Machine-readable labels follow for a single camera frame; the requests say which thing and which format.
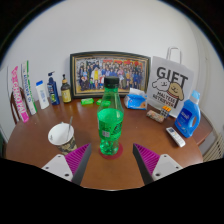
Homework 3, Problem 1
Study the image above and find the blue tissue pack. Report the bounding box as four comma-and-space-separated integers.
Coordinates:
123, 87, 148, 111

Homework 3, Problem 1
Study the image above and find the framed group photo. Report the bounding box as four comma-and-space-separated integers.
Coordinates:
69, 50, 152, 100

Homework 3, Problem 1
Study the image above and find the green plastic drink bottle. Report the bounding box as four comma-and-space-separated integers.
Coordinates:
96, 76, 125, 157

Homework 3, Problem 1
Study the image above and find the long pink carton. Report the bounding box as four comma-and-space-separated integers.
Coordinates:
10, 65, 30, 124

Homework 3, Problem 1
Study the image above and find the long green-white carton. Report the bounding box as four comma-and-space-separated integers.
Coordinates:
21, 60, 38, 116

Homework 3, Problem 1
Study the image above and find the small green block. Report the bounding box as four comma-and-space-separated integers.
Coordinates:
96, 98, 111, 108
80, 97, 95, 106

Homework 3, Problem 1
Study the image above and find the white remote control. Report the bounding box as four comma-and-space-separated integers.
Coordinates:
165, 126, 186, 148

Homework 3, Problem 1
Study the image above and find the blue detergent bottle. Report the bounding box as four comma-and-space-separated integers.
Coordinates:
174, 89, 202, 139

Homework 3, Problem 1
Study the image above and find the flat round red coaster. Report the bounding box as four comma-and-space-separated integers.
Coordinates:
98, 142, 124, 160

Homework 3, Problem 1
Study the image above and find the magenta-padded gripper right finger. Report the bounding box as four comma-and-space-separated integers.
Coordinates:
132, 142, 184, 186

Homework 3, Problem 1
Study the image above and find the patterned small pouch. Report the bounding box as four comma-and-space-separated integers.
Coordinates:
146, 109, 166, 124

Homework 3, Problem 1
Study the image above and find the floral patterned paper cup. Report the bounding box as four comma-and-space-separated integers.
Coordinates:
47, 122, 78, 155

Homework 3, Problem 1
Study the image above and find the metal spoon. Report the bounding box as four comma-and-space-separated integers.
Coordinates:
65, 115, 74, 143

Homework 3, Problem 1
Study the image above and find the amber pump bottle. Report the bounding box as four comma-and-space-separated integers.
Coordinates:
60, 73, 72, 104

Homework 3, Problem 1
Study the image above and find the white bottle with blue cap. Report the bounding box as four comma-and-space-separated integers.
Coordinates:
35, 80, 50, 110

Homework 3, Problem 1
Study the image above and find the white paper gift bag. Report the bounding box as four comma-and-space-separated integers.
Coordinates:
146, 46, 195, 118

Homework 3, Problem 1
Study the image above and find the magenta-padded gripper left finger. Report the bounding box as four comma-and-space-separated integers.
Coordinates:
41, 142, 93, 186

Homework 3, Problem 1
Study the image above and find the puzzle cube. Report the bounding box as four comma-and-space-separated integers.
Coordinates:
160, 105, 172, 118

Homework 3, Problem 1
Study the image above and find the dark blue pump bottle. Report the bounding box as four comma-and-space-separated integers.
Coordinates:
46, 70, 61, 106

